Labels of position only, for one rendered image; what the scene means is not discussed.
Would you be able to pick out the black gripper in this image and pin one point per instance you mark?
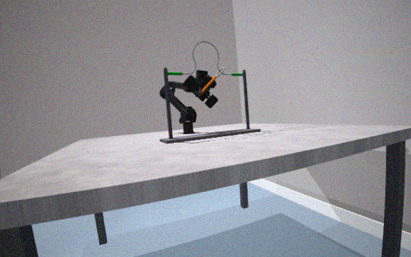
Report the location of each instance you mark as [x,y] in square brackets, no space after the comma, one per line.
[197,90]

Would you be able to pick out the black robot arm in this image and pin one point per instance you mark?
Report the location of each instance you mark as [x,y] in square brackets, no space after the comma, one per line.
[187,112]

